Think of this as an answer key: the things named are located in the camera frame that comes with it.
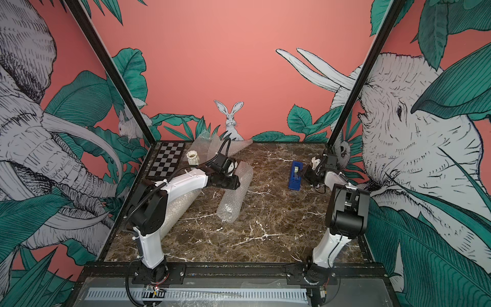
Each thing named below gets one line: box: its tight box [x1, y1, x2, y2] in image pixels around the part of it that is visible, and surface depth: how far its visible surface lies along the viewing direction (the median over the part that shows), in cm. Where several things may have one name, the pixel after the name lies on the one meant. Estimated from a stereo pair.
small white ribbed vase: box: [186, 150, 199, 166], surface depth 94 cm
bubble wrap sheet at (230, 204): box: [216, 161, 254, 223], surface depth 89 cm
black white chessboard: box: [145, 141, 186, 180], surface depth 109 cm
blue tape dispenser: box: [287, 160, 304, 192], surface depth 101 cm
